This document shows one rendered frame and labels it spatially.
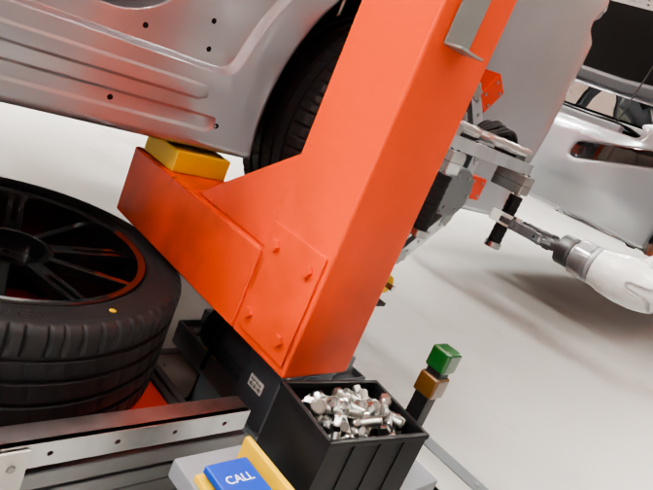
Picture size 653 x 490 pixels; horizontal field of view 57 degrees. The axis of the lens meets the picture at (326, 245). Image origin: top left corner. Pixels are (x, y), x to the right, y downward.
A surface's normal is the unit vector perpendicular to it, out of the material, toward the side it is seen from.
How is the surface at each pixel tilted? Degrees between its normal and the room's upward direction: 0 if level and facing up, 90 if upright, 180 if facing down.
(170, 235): 90
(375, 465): 90
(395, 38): 90
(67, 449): 90
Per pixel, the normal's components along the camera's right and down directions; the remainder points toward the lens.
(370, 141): -0.69, -0.07
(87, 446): 0.62, 0.45
